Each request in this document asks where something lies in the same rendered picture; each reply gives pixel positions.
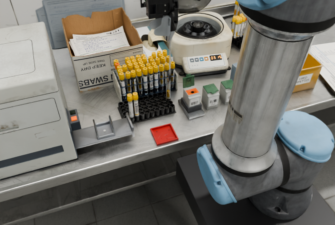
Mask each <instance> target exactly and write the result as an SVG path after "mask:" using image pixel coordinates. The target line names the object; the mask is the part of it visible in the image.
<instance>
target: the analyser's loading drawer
mask: <svg viewBox="0 0 335 225"><path fill-rule="evenodd" d="M93 124H94V126H91V127H87V128H83V129H79V130H75V131H72V132H71V133H72V137H73V140H74V144H75V147H76V149H78V148H82V147H86V146H90V145H93V144H97V143H101V142H105V141H108V140H112V139H116V138H120V137H124V136H127V135H132V137H135V135H134V127H133V124H132V122H131V119H130V117H129V114H128V113H126V118H123V119H119V120H115V121H112V120H111V117H110V115H109V120H108V121H104V122H100V123H96V124H95V121H94V119H93ZM103 130H106V132H104V131H103Z"/></svg>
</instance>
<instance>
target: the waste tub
mask: <svg viewBox="0 0 335 225"><path fill-rule="evenodd" d="M322 67H323V65H322V64H321V63H320V62H319V61H318V60H317V59H316V58H314V57H313V56H312V55H311V54H310V53H308V55H307V58H306V60H305V63H304V65H303V68H302V70H301V73H300V75H299V78H298V80H297V83H296V85H295V88H294V90H293V92H292V93H295V92H300V91H304V90H308V89H313V88H314V87H315V85H316V82H317V79H318V77H319V74H320V71H321V69H322Z"/></svg>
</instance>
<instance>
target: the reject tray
mask: <svg viewBox="0 0 335 225"><path fill-rule="evenodd" d="M150 131H151V133H152V135H153V138H154V140H155V142H156V144H157V146H159V145H162V144H166V143H170V142H173V141H177V140H178V136H177V134H176V132H175V130H174V128H173V126H172V125H171V123H169V124H165V125H161V126H157V127H154V128H150Z"/></svg>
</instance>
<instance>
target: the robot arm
mask: <svg viewBox="0 0 335 225"><path fill-rule="evenodd" d="M140 1H141V8H142V7H146V12H147V13H146V15H147V16H148V18H149V19H152V18H155V19H154V20H153V21H151V22H150V24H149V26H150V28H151V29H154V35H156V36H165V39H166V41H167V42H170V40H171V39H172V37H173V35H174V33H175V31H176V28H177V24H178V0H145V2H144V3H142V0H140ZM198 1H201V0H198ZM236 1H237V2H238V6H239V9H240V11H241V12H242V14H243V15H244V16H245V17H246V18H247V22H246V26H245V31H244V35H243V40H242V44H241V49H240V54H239V58H238V63H237V67H236V72H235V76H234V81H233V85H232V90H231V94H230V99H229V103H228V108H227V113H226V117H225V122H224V123H223V124H222V125H220V126H219V127H218V128H217V129H216V131H215V132H214V134H213V137H212V141H211V144H209V145H206V144H205V145H203V146H202V147H200V148H199V149H198V150H197V161H198V165H199V168H200V171H201V174H202V177H203V180H204V182H205V184H206V186H207V188H208V190H209V192H210V194H211V196H212V197H213V198H214V200H215V201H216V202H217V203H219V204H221V205H226V204H229V203H233V202H235V203H236V202H237V201H239V200H242V199H245V198H249V200H250V201H251V203H252V204H253V205H254V206H255V207H256V208H257V209H258V210H259V211H260V212H262V213H263V214H265V215H267V216H269V217H271V218H274V219H278V220H292V219H295V218H297V217H299V216H301V215H302V214H303V213H304V212H305V211H306V210H307V208H308V207H309V205H310V203H311V201H312V196H313V190H312V184H313V182H314V181H315V179H316V178H317V176H318V174H319V173H320V171H321V169H322V168H323V166H324V165H325V163H326V162H327V161H328V160H329V159H330V157H331V153H332V151H333V149H334V145H335V141H334V137H333V134H332V133H331V131H330V129H329V128H328V127H327V126H326V125H325V124H324V123H323V122H322V121H321V120H319V119H318V118H316V117H315V116H313V115H309V114H308V113H306V112H301V111H287V112H285V110H286V107H287V105H288V102H289V100H290V97H291V95H292V92H293V90H294V88H295V85H296V83H297V80H298V78H299V75H300V73H301V70H302V68H303V65H304V63H305V60H306V58H307V55H308V53H309V50H310V48H311V45H312V43H313V40H314V38H315V36H316V34H320V33H323V32H325V31H327V30H329V29H330V28H332V27H333V26H334V24H335V0H236Z"/></svg>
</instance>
